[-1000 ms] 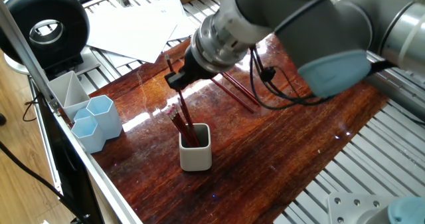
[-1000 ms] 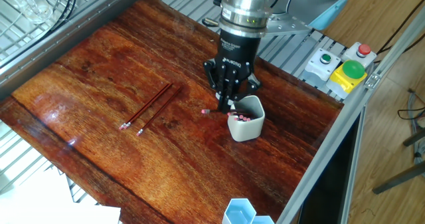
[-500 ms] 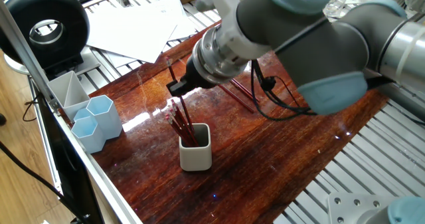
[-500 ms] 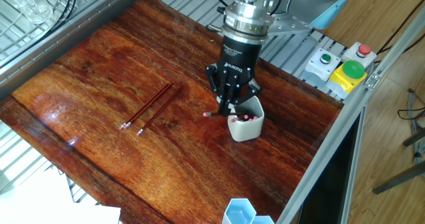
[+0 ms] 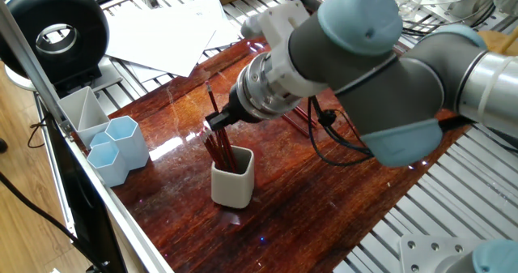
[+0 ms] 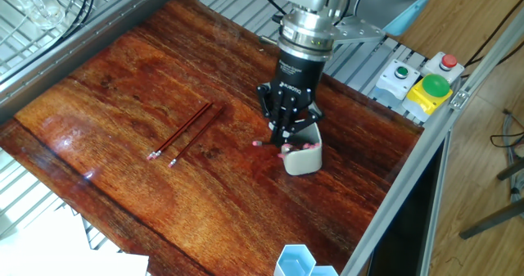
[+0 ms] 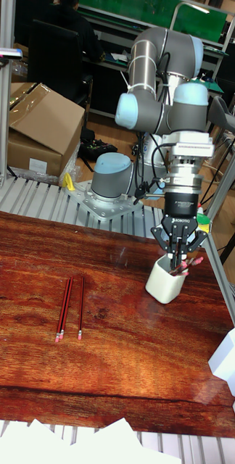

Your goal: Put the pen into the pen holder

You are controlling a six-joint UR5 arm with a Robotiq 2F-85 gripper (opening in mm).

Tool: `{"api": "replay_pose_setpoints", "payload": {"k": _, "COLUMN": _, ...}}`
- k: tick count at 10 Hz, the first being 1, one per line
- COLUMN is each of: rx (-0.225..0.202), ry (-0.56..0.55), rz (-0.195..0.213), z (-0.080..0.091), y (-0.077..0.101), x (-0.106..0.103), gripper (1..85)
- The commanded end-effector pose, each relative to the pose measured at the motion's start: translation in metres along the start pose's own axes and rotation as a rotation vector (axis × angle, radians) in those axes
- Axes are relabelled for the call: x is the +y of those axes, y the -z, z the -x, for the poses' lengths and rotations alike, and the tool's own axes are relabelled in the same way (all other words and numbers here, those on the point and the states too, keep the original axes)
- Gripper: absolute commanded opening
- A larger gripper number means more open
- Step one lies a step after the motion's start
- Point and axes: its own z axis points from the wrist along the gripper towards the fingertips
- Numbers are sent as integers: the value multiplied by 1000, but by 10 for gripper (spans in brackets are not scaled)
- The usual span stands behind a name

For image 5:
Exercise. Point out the white square ceramic pen holder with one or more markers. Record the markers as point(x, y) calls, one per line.
point(232, 190)

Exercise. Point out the white divided square pen holder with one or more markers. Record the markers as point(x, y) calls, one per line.
point(95, 133)

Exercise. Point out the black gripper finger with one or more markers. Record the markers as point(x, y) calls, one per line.
point(218, 121)

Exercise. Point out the black monitor panel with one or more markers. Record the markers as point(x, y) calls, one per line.
point(89, 224)

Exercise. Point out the red-brown wooden board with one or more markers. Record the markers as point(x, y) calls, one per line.
point(303, 224)

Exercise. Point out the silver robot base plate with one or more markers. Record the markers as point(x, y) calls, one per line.
point(421, 257)

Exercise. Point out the light blue hexagonal pen holder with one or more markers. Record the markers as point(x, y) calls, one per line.
point(133, 151)

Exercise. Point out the white paper sheet stack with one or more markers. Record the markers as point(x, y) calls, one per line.
point(162, 38)

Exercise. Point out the silver wrist sensor flange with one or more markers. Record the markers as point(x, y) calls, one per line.
point(259, 90)

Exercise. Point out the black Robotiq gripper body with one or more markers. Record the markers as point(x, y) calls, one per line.
point(240, 111)

